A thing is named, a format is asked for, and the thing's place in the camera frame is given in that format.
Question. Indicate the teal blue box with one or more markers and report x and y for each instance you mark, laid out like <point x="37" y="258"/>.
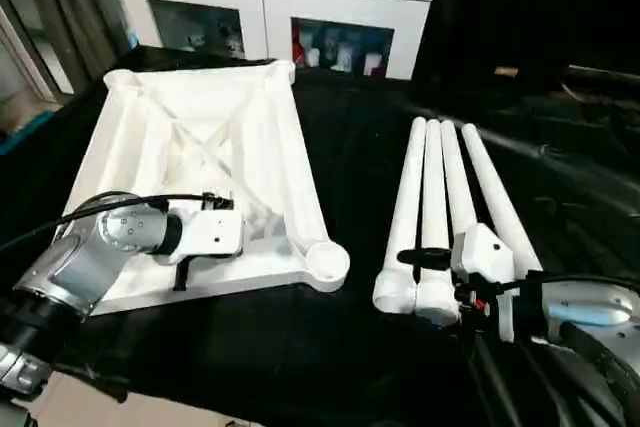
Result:
<point x="20" y="134"/>

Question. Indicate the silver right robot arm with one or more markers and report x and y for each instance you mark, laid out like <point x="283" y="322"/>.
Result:
<point x="585" y="307"/>

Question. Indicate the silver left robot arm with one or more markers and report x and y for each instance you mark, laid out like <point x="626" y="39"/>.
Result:
<point x="75" y="272"/>

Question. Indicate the white plastic table top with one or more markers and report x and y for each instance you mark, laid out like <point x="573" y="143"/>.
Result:
<point x="150" y="112"/>

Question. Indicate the grey curtain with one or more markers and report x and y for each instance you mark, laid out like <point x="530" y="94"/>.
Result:
<point x="65" y="7"/>

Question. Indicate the white plastic table leg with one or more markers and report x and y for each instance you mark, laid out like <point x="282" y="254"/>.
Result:
<point x="495" y="187"/>
<point x="434" y="197"/>
<point x="407" y="207"/>
<point x="456" y="172"/>

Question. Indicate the black cabinet with gold label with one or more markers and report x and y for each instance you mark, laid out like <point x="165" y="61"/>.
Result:
<point x="500" y="7"/>

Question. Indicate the black work mat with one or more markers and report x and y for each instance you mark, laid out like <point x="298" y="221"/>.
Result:
<point x="300" y="347"/>

